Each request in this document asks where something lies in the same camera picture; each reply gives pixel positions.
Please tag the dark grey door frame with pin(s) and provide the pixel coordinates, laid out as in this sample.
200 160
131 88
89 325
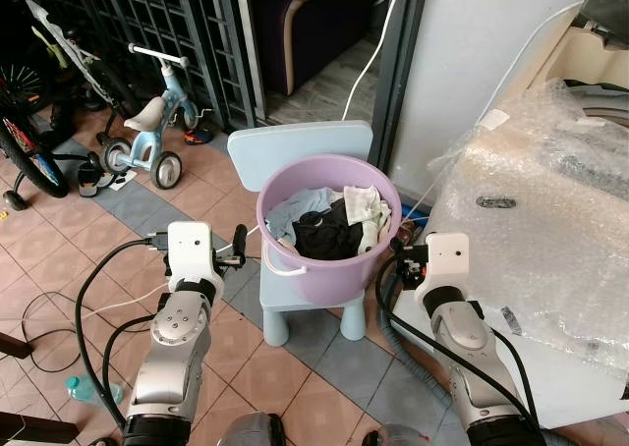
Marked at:
398 73

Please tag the dark metal grid gate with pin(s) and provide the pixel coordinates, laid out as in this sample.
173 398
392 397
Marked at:
236 63

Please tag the grey robot leg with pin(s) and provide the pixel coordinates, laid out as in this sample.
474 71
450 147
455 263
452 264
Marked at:
403 438
251 434

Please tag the dark sofa with beige trim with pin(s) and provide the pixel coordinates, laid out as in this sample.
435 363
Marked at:
324 24

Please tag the black garment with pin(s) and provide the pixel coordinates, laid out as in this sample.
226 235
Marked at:
324 235

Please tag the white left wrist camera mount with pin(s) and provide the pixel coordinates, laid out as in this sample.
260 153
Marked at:
189 250

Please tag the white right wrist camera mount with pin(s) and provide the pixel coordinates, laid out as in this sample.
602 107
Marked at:
447 259

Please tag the white top-load washing machine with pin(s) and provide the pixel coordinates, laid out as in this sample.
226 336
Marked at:
550 379

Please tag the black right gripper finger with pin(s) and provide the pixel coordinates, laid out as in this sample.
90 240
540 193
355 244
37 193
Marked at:
397 246

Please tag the black bicycle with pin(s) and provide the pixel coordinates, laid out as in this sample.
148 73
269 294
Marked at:
49 176

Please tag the purple plastic laundry bucket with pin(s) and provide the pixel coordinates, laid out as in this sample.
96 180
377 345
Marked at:
334 279

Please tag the grey robot left leg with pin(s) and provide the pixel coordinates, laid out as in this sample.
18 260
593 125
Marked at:
251 434

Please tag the light blue plastic chair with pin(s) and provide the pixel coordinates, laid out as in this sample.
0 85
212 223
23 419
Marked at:
285 141

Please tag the clear plastic bottle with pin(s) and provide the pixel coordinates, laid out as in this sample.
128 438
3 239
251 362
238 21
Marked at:
84 387

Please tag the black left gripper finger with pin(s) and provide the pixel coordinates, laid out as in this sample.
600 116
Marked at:
240 240

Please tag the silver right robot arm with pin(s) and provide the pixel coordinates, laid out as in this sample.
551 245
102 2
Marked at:
462 344

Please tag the white tape strip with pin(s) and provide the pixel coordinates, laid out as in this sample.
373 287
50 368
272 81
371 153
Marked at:
491 120

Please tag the dark wooden furniture piece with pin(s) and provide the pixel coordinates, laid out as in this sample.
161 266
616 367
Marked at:
34 428
12 346

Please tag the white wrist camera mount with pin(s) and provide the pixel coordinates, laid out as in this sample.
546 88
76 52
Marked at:
189 250
447 259

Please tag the cream white towel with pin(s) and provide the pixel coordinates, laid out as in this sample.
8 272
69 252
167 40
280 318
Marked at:
366 205

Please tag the light blue garment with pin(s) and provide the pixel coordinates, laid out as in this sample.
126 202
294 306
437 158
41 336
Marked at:
290 210

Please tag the clear bubble wrap sheet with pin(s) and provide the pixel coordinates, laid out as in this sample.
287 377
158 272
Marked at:
531 230

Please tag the light blue kids tricycle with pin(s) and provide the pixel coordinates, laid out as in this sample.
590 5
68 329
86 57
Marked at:
149 114

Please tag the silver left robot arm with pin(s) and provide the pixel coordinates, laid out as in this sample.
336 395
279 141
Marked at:
172 340

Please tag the grey robot right leg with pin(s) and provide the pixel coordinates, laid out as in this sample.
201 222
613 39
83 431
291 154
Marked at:
403 438

